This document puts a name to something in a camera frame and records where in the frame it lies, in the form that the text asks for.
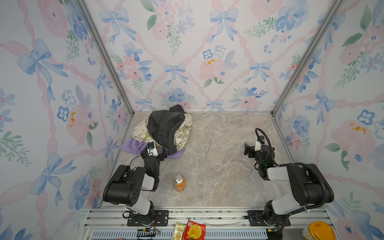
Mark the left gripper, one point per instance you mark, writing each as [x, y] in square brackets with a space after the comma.
[160, 157]

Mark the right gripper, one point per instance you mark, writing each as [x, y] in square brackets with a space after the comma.
[251, 149]

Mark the purple t-shirt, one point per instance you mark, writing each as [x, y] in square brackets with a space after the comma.
[135, 147]

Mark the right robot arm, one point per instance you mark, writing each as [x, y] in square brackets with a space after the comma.
[308, 188]

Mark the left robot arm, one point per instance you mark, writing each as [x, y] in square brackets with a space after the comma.
[127, 183]

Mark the cream green-printed cloth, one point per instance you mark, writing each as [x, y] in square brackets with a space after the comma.
[141, 133]

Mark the dark grey shorts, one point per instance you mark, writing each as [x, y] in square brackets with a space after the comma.
[162, 126]

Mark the orange Fanta can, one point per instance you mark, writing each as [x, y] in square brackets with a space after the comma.
[179, 183]

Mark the yellow-green snack packet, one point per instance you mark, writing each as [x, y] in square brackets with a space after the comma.
[178, 231]

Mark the red snack packet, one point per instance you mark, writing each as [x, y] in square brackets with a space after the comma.
[194, 231]

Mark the yellow lidded container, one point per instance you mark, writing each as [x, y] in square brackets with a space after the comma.
[318, 231]

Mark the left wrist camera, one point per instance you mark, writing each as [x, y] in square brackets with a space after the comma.
[151, 148]

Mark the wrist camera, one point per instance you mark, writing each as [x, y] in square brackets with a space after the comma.
[151, 148]
[259, 141]

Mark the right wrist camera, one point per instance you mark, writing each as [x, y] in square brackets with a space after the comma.
[259, 141]

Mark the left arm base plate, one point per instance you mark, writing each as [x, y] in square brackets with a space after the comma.
[157, 218]

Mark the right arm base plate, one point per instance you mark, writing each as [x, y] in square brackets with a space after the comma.
[258, 218]

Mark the aluminium mounting rail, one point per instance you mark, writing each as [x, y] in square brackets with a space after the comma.
[110, 223]

